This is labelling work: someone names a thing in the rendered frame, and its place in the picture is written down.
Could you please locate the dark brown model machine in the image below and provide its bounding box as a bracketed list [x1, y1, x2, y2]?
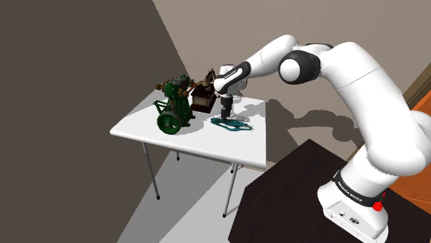
[190, 68, 218, 115]

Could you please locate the black robot stand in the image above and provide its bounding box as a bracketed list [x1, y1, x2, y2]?
[227, 139, 431, 243]

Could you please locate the orange wooden furniture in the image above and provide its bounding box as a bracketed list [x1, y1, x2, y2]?
[387, 61, 431, 216]

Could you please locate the teal flat openwork object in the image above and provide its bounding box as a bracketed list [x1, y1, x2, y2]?
[210, 116, 253, 133]

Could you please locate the green model steam engine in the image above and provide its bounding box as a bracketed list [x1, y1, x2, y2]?
[153, 74, 196, 135]

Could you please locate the white folding table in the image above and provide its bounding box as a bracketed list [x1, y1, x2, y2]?
[109, 88, 267, 219]

